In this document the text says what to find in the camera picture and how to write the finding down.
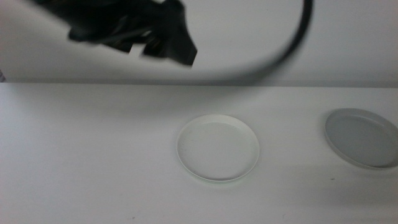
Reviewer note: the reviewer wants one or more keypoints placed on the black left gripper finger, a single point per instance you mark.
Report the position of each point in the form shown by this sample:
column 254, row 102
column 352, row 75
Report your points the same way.
column 119, row 46
column 180, row 46

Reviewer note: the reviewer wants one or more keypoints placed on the white shallow bowl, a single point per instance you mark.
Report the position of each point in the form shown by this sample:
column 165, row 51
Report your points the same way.
column 217, row 147

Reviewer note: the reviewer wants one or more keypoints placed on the grey shallow bowl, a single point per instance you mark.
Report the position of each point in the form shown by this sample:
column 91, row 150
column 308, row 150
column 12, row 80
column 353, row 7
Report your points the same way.
column 362, row 138

